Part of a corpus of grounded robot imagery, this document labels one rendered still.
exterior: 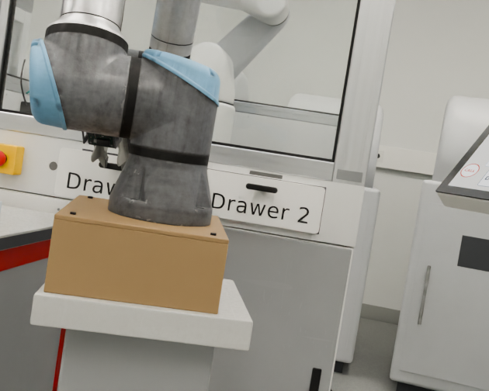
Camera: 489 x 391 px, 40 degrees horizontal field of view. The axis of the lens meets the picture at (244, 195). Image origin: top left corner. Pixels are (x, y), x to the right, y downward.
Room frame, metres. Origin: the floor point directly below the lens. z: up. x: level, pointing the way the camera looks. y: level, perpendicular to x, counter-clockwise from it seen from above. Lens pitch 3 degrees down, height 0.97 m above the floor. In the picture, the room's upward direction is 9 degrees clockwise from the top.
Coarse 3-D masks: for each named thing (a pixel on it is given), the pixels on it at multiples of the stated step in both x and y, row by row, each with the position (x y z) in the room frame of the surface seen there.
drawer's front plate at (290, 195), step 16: (208, 176) 1.63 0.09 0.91; (224, 176) 1.62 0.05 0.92; (240, 176) 1.62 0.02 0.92; (224, 192) 1.62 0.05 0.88; (240, 192) 1.62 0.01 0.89; (256, 192) 1.61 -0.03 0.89; (288, 192) 1.60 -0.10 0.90; (304, 192) 1.60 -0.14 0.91; (320, 192) 1.59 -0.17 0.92; (224, 208) 1.62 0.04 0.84; (240, 208) 1.61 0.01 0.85; (272, 208) 1.60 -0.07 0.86; (288, 208) 1.60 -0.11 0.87; (320, 208) 1.59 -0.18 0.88; (272, 224) 1.60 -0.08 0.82; (288, 224) 1.60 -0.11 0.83; (304, 224) 1.59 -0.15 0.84
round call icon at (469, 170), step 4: (468, 164) 1.45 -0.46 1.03; (472, 164) 1.44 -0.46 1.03; (476, 164) 1.43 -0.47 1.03; (480, 164) 1.43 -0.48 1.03; (464, 168) 1.45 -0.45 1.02; (468, 168) 1.44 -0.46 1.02; (472, 168) 1.43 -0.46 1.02; (476, 168) 1.42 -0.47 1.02; (460, 172) 1.44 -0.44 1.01; (464, 172) 1.44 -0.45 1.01; (468, 172) 1.43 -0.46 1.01; (472, 172) 1.42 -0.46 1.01; (476, 172) 1.41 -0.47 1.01; (456, 176) 1.44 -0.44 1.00; (460, 176) 1.43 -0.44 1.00; (464, 176) 1.43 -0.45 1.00; (468, 176) 1.42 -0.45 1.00; (472, 176) 1.41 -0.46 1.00
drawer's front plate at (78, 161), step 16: (64, 160) 1.55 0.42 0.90; (80, 160) 1.54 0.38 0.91; (96, 160) 1.54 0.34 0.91; (112, 160) 1.53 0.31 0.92; (64, 176) 1.54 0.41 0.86; (80, 176) 1.54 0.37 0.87; (96, 176) 1.54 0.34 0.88; (112, 176) 1.53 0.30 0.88; (64, 192) 1.54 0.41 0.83; (80, 192) 1.54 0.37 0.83
